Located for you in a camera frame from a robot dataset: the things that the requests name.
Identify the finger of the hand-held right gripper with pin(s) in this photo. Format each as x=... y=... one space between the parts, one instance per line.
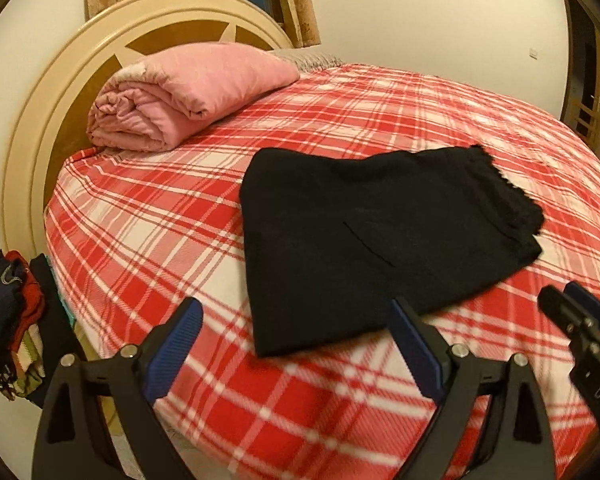
x=587 y=302
x=560 y=307

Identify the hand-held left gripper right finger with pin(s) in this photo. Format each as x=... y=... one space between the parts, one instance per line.
x=415 y=345

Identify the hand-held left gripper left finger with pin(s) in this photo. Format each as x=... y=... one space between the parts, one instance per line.
x=180 y=340

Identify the black pants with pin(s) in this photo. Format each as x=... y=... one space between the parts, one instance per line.
x=355 y=240

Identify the red plaid blanket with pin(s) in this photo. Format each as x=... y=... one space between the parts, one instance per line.
x=155 y=220

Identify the pile of folded clothes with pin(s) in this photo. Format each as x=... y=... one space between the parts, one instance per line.
x=10 y=320

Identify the wooden door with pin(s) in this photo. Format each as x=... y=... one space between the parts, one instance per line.
x=590 y=85

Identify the pink folded quilt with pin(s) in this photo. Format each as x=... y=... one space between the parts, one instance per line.
x=180 y=90

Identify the cream round headboard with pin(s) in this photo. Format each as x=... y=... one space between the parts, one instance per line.
x=45 y=110

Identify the grey striped cloth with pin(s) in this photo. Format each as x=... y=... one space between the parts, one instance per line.
x=310 y=60

